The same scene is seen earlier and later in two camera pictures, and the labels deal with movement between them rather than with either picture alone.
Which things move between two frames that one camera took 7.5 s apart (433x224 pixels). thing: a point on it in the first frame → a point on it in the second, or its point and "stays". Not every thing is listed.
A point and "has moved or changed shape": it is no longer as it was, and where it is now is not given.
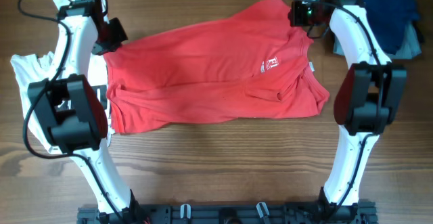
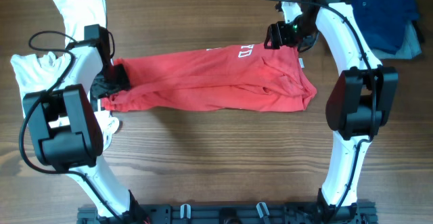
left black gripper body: [111, 37] → [113, 79]
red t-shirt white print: [249, 62] has moved or changed shape
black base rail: [229, 214] stays
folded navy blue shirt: [390, 6] stays
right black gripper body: [304, 15] → [295, 33]
